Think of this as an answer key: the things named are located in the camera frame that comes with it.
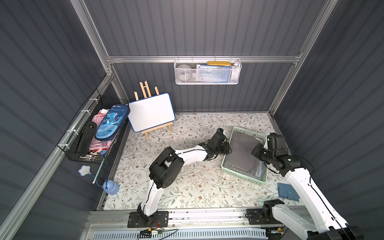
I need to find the plain grey pillowcase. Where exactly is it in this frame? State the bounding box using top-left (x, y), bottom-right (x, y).
top-left (223, 130), bottom-right (267, 179)

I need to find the mint green plastic basket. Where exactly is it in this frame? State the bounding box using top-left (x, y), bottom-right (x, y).
top-left (220, 125), bottom-right (269, 184)

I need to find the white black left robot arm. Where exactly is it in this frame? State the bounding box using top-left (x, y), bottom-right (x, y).
top-left (138, 128), bottom-right (232, 219)

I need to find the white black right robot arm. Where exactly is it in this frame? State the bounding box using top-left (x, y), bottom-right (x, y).
top-left (252, 133), bottom-right (365, 240)

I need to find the blue packet in mesh basket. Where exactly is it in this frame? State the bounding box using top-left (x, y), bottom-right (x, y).
top-left (196, 65), bottom-right (232, 84)

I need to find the white mesh hanging basket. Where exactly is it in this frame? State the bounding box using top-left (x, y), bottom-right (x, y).
top-left (174, 58), bottom-right (243, 85)

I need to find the yellow item in mesh basket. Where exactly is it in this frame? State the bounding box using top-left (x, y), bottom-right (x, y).
top-left (207, 61), bottom-right (232, 68)

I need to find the small blue cloth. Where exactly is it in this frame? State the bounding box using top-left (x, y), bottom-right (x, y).
top-left (277, 183), bottom-right (300, 202)

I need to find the floral table mat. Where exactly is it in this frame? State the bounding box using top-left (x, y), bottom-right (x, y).
top-left (104, 113), bottom-right (284, 210)

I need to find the white board on easel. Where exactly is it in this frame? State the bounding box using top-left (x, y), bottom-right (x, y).
top-left (128, 93), bottom-right (176, 133)

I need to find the white tape roll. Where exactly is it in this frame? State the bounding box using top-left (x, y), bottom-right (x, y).
top-left (175, 64), bottom-right (192, 82)

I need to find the blue shark pencil case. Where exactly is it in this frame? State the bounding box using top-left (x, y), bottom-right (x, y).
top-left (95, 105), bottom-right (131, 142)

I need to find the light blue round object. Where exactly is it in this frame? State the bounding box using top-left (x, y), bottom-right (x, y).
top-left (102, 180), bottom-right (120, 196)

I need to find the white flower-shaped hook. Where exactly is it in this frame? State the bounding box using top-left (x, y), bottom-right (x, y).
top-left (78, 165), bottom-right (91, 177)

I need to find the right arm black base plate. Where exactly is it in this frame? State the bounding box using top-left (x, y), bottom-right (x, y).
top-left (245, 209), bottom-right (285, 227)

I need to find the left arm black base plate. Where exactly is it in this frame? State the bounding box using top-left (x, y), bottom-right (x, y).
top-left (127, 211), bottom-right (169, 229)

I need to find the pink item in wire basket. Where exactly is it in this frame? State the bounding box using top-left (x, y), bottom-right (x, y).
top-left (89, 109), bottom-right (112, 155)

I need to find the black wire wall basket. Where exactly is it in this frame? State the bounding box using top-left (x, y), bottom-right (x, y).
top-left (58, 91), bottom-right (129, 165)

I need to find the black object in wire basket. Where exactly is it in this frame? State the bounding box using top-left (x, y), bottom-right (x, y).
top-left (76, 122), bottom-right (97, 156)

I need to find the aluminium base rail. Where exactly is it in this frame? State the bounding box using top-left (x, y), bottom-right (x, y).
top-left (84, 207), bottom-right (288, 232)

